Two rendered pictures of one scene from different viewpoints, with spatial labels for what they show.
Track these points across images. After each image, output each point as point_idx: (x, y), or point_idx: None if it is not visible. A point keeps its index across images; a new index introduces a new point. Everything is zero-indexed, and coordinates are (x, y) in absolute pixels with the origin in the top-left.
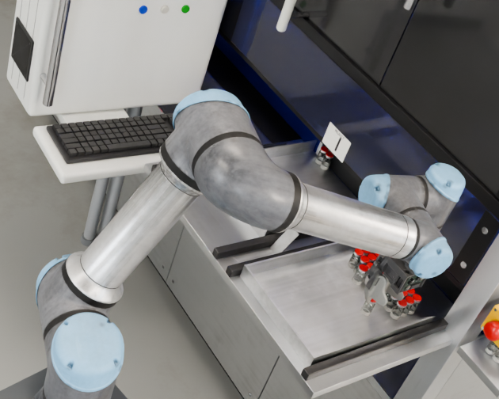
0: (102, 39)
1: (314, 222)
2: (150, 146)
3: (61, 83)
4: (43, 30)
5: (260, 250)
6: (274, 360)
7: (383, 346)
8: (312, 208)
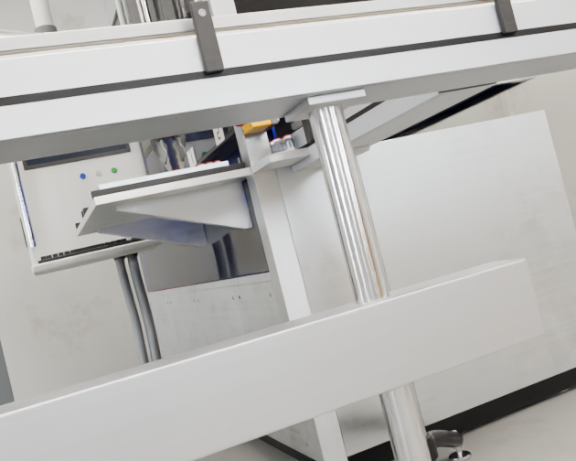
0: (63, 202)
1: None
2: (105, 245)
3: (47, 239)
4: (18, 203)
5: None
6: None
7: (171, 176)
8: None
